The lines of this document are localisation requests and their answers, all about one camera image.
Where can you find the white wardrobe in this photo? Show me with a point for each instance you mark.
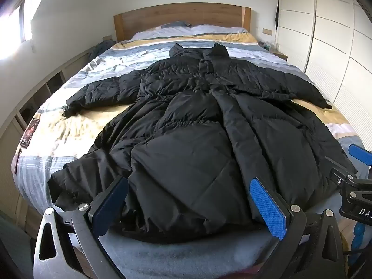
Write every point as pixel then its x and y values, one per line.
pixel 328 35

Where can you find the white low shelf unit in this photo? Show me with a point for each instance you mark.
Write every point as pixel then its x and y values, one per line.
pixel 32 98

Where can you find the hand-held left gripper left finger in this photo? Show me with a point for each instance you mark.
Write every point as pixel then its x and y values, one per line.
pixel 111 203

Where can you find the dark printed book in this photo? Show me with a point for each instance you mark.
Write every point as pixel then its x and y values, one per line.
pixel 30 133

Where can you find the person's right hand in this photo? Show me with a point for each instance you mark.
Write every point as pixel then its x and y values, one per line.
pixel 357 238

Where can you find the black puffer coat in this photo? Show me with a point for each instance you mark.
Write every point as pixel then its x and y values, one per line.
pixel 189 151

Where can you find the grey-blue pillow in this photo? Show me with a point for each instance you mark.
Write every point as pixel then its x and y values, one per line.
pixel 175 24

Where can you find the white pillow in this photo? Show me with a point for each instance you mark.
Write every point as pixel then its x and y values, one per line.
pixel 209 30

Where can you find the wooden nightstand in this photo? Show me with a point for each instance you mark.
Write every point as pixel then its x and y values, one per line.
pixel 280 53

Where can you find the dark clothes pile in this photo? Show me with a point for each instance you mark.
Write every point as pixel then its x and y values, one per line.
pixel 100 49

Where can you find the teal box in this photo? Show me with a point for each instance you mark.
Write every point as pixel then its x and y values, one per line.
pixel 266 46

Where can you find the striped duvet bed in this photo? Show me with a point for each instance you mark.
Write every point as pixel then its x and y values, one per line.
pixel 72 128

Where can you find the wooden headboard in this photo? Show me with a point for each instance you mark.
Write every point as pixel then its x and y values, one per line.
pixel 180 14

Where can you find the beige wall switch plate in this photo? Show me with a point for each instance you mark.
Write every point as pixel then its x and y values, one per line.
pixel 107 37
pixel 267 31

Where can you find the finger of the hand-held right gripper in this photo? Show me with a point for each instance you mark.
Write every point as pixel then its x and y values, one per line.
pixel 361 154
pixel 337 172

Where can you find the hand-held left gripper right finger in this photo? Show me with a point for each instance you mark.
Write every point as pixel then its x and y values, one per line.
pixel 267 206

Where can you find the window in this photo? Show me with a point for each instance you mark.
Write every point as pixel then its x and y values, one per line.
pixel 14 20

